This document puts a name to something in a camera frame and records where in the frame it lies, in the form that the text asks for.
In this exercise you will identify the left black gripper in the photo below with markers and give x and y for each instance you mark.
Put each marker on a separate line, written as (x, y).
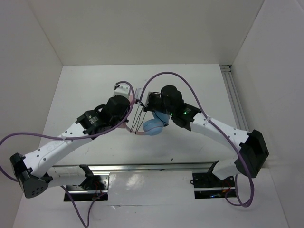
(125, 115)

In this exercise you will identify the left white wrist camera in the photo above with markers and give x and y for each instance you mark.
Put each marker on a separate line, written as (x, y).
(122, 89)

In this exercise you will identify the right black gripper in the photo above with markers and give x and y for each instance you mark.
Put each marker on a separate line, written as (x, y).
(148, 108)

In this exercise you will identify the pink blue cat-ear headphones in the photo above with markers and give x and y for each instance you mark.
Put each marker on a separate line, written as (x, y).
(146, 123)

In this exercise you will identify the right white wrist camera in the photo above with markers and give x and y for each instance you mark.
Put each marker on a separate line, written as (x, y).
(142, 98)

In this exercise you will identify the aluminium side rail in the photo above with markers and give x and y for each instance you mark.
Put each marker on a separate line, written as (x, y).
(233, 96)

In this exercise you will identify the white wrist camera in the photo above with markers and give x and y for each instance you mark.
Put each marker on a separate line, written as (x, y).
(122, 89)
(142, 98)

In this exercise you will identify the aluminium front rail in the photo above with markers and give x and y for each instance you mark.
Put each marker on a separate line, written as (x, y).
(192, 166)

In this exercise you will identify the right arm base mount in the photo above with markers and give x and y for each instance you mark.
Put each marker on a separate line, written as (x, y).
(208, 186)

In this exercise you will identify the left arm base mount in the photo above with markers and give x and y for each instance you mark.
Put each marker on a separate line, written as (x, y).
(93, 186)

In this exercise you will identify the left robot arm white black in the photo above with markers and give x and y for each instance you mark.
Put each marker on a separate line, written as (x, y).
(36, 171)

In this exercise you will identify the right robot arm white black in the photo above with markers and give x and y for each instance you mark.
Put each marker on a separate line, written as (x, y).
(250, 147)

